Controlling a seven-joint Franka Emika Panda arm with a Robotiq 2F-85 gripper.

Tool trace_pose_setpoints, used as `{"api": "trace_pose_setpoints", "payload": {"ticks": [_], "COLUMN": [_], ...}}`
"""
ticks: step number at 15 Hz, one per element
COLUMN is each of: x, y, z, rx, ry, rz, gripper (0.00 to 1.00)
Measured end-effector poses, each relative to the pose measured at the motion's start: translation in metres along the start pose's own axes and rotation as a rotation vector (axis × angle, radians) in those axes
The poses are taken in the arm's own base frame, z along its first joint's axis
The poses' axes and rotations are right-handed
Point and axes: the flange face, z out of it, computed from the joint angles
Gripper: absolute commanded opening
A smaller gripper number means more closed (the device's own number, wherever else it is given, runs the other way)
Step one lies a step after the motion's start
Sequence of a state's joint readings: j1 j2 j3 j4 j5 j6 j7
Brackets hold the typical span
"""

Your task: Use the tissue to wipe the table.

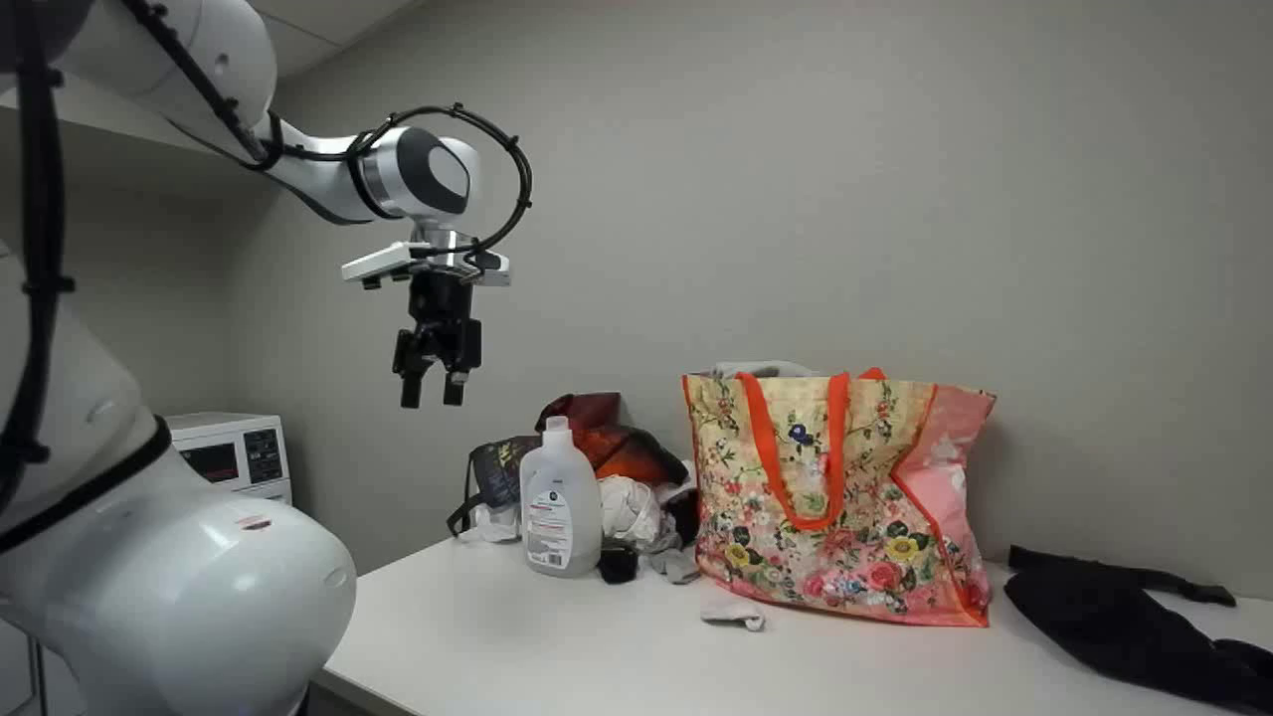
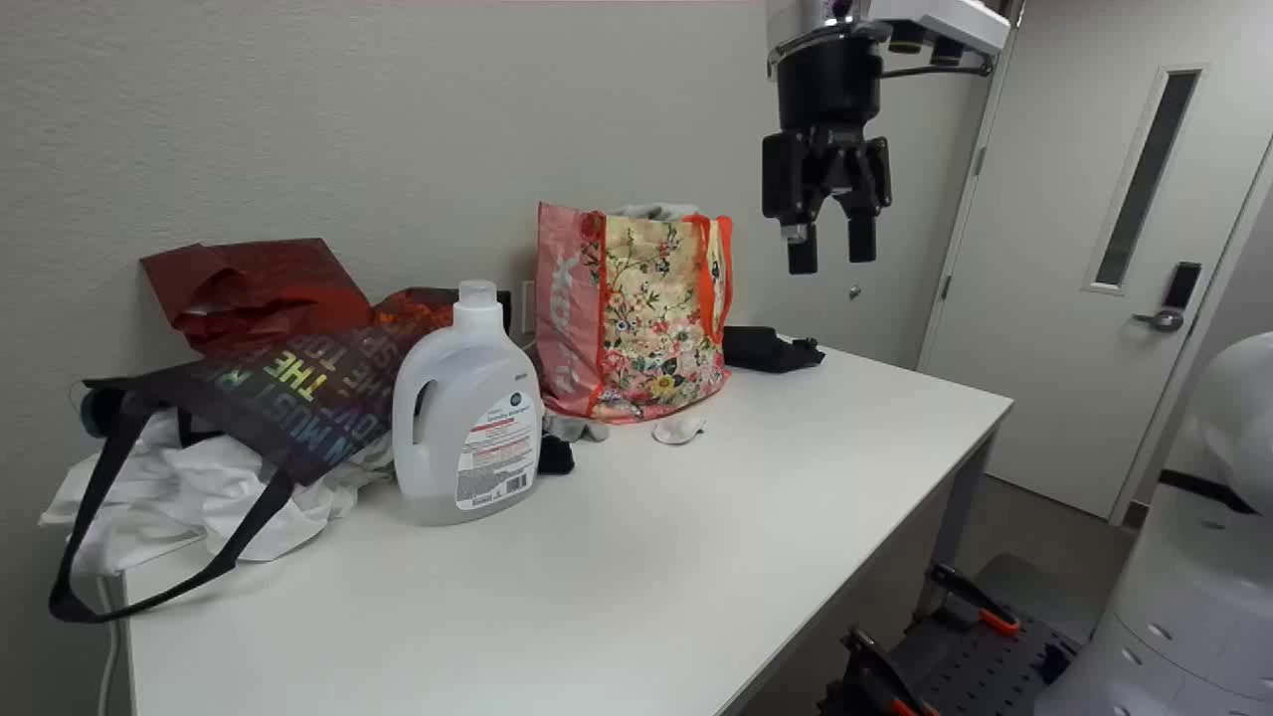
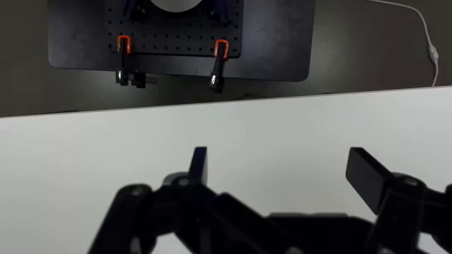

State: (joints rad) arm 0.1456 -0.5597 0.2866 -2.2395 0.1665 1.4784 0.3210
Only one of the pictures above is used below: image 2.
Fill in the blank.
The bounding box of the thin white cable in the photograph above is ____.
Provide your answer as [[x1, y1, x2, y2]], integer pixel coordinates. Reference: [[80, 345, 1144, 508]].
[[93, 615, 129, 716]]

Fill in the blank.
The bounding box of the black cloth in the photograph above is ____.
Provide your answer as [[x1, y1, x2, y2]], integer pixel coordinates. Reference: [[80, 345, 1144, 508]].
[[720, 321, 827, 379]]

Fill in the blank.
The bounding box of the silver door handle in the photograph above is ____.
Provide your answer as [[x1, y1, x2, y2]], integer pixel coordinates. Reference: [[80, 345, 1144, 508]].
[[1128, 259, 1207, 338]]

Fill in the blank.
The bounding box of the black orange tool cart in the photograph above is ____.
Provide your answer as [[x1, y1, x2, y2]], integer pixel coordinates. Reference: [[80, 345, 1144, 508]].
[[822, 562, 1082, 716]]

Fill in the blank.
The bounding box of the white tissue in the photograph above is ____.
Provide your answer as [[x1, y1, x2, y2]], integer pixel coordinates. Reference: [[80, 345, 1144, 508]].
[[648, 414, 709, 448]]

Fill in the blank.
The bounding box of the white crumpled plastic bag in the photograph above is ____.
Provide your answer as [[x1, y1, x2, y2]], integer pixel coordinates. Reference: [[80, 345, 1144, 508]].
[[37, 404, 399, 595]]

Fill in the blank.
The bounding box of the white door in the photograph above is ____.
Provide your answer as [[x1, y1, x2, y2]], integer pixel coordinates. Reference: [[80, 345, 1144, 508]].
[[916, 0, 1273, 524]]

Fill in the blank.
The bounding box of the white detergent bottle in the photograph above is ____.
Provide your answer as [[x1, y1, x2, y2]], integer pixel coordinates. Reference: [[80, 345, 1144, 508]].
[[386, 278, 549, 524]]

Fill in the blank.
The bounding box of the narrow door window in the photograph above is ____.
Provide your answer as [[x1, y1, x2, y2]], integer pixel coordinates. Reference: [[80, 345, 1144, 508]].
[[1086, 69, 1207, 294]]

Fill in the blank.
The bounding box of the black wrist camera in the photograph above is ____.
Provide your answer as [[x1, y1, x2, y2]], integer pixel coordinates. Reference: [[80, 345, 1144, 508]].
[[761, 126, 804, 225]]

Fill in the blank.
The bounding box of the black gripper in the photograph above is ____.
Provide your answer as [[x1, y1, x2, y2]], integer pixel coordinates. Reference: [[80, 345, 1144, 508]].
[[772, 29, 894, 278]]

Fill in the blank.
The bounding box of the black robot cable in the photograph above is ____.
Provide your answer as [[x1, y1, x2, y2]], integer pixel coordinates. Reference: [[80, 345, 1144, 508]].
[[874, 56, 997, 80]]

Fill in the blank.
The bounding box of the small black object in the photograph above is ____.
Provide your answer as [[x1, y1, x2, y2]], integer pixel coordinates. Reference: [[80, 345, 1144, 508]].
[[533, 435, 581, 481]]

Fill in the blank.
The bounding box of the floral orange tote bag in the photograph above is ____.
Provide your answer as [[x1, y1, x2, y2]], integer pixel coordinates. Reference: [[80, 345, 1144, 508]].
[[530, 198, 735, 426]]

